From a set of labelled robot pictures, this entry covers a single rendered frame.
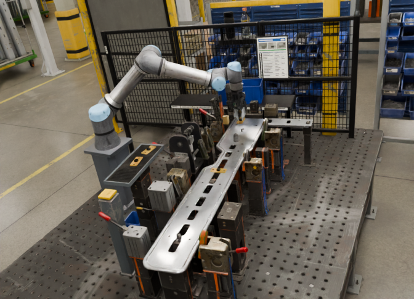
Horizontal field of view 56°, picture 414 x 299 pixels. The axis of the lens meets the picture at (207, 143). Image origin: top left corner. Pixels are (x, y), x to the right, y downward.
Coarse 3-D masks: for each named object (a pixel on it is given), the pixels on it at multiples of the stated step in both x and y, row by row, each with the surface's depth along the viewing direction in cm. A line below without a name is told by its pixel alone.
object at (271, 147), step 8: (272, 128) 233; (264, 136) 233; (272, 136) 230; (280, 136) 233; (272, 144) 233; (280, 144) 233; (272, 152) 236; (272, 160) 238; (272, 168) 241; (280, 168) 242; (272, 176) 243; (280, 176) 243
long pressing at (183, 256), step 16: (240, 128) 249; (256, 128) 246; (224, 144) 232; (240, 144) 230; (240, 160) 214; (208, 176) 203; (224, 176) 201; (192, 192) 192; (224, 192) 189; (176, 208) 182; (192, 208) 180; (208, 208) 179; (176, 224) 172; (192, 224) 170; (208, 224) 170; (160, 240) 164; (192, 240) 161; (160, 256) 155; (176, 256) 154; (192, 256) 154; (176, 272) 147
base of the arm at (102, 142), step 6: (108, 132) 221; (114, 132) 225; (96, 138) 223; (102, 138) 221; (108, 138) 222; (114, 138) 224; (96, 144) 224; (102, 144) 222; (108, 144) 223; (114, 144) 224
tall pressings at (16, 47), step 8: (0, 0) 834; (0, 8) 839; (8, 8) 849; (0, 16) 858; (8, 16) 850; (0, 24) 834; (8, 24) 853; (0, 32) 834; (8, 32) 876; (16, 32) 868; (0, 40) 842; (8, 40) 851; (16, 40) 869; (0, 48) 861; (8, 48) 852; (16, 48) 877; (24, 48) 886; (0, 56) 866; (8, 56) 855
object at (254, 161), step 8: (248, 160) 207; (256, 160) 202; (248, 168) 204; (256, 168) 202; (248, 176) 207; (256, 176) 205; (248, 184) 209; (256, 184) 208; (264, 184) 210; (256, 192) 210; (248, 200) 214; (256, 200) 212; (264, 200) 212; (256, 208) 215; (264, 208) 218; (256, 216) 216
